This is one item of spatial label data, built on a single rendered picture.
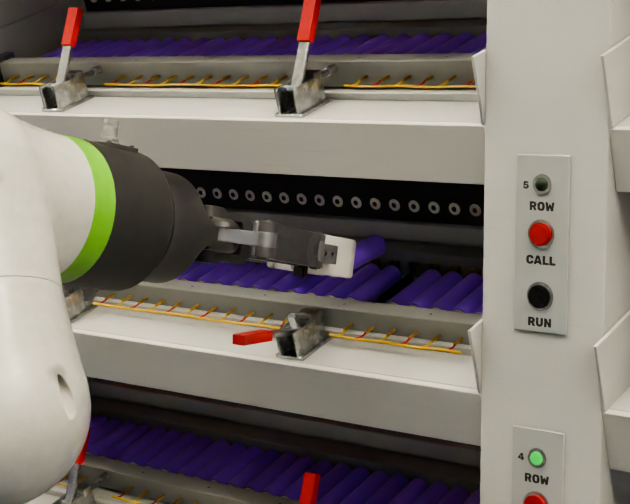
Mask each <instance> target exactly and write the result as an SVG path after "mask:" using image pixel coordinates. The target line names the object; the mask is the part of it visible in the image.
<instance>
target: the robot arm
mask: <svg viewBox="0 0 630 504"><path fill-rule="evenodd" d="M118 126H119V121H118V120H113V119H104V127H103V132H102V136H101V137H100V139H99V140H98V141H89V140H87V139H80V138H75V137H71V136H67V135H62V134H58V133H54V132H50V131H47V130H44V129H41V128H38V127H36V126H33V125H31V124H28V123H26V122H24V121H22V120H20V119H18V118H16V117H14V116H12V115H11V114H9V113H8V112H6V111H4V110H2V109H1V108H0V504H24V503H27V502H29V501H31V500H33V499H35V498H37V497H39V496H41V495H43V494H44V493H46V492H47V491H49V490H50V489H51V488H52V487H54V486H55V485H56V484H57V483H58V482H59V481H60V480H61V479H62V478H63V477H64V476H65V475H66V474H67V473H68V472H69V470H70V469H71V468H72V466H73V465H74V463H75V462H76V460H77V459H78V457H79V455H80V453H81V451H82V449H83V447H84V444H85V441H86V438H87V435H88V431H89V426H90V420H91V398H90V391H89V386H88V382H87V379H86V376H85V372H84V369H83V366H82V363H81V359H80V355H79V352H78V348H77V345H76V341H75V338H74V334H73V330H72V326H71V322H70V318H69V314H68V310H67V306H66V301H65V297H64V293H63V287H62V285H66V286H74V287H81V290H82V291H83V296H84V301H87V302H93V300H94V298H95V297H96V292H99V289H100V290H109V291H121V290H126V289H129V288H132V287H134V286H136V285H138V284H139V283H141V282H150V283H164V282H168V281H171V280H174V279H176V278H177V277H179V276H180V275H182V274H183V273H184V272H185V271H186V270H187V269H188V268H189V267H190V266H191V265H192V263H193V262H194V261H195V262H202V263H211V264H218V263H219V262H227V263H235V264H244V263H245V262H246V261H251V262H252V263H253V264H260V263H265V261H267V266H268V267H269V268H275V269H282V270H288V271H293V276H299V277H307V273H308V274H314V275H321V276H325V275H329V276H335V277H342V278H350V279H351V277H352V275H353V266H354V258H355V250H356V242H355V240H351V239H346V238H341V237H336V236H330V235H325V234H321V232H310V231H306V230H301V229H297V228H292V227H288V226H283V225H280V224H278V223H275V222H272V221H271V220H268V219H264V220H255V221H254V224H253V223H252V220H251V218H250V217H249V216H246V215H241V214H235V213H230V212H227V211H226V210H225V208H223V207H218V206H212V205H203V203H202V200H201V198H200V196H199V194H198V192H197V190H196V189H195V188H194V186H193V185H192V184H191V183H190V182H189V181H188V180H187V179H185V178H184V177H182V176H180V175H178V174H175V173H171V172H167V171H162V170H161V169H160V168H159V166H158V165H157V164H156V163H155V162H154V161H153V160H152V159H150V158H149V157H148V156H146V155H144V154H142V153H139V152H138V148H134V146H132V145H130V147H129V146H125V145H121V144H120V143H119V142H118V140H119V139H118V138H117V135H118Z"/></svg>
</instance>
